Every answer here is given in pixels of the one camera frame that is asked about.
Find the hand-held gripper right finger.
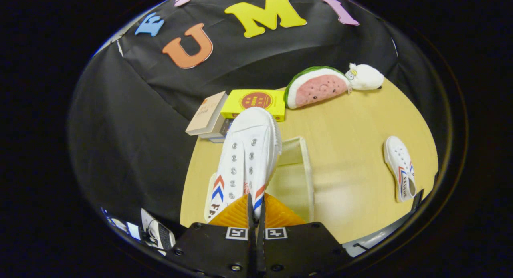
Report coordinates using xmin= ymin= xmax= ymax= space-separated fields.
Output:
xmin=256 ymin=193 xmax=353 ymax=278

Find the white canvas shoe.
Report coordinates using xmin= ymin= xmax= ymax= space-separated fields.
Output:
xmin=204 ymin=107 xmax=283 ymax=223
xmin=383 ymin=136 xmax=417 ymax=203

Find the beige fabric storage box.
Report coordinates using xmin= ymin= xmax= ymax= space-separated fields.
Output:
xmin=265 ymin=136 xmax=315 ymax=223

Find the laptop screen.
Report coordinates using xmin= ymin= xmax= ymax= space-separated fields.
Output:
xmin=103 ymin=208 xmax=145 ymax=242

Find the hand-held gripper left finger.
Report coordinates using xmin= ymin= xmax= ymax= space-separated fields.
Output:
xmin=166 ymin=193 xmax=257 ymax=278

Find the white plush toy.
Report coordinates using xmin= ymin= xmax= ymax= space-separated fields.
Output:
xmin=348 ymin=63 xmax=385 ymax=91

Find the beige book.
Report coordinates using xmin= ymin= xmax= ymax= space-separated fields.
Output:
xmin=185 ymin=91 xmax=229 ymax=136

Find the watermelon slice plush toy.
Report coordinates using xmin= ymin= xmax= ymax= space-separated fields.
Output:
xmin=283 ymin=66 xmax=353 ymax=110

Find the yellow book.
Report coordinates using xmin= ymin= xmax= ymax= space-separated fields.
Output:
xmin=220 ymin=89 xmax=286 ymax=122

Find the grey book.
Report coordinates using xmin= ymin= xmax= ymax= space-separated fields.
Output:
xmin=199 ymin=118 xmax=229 ymax=140

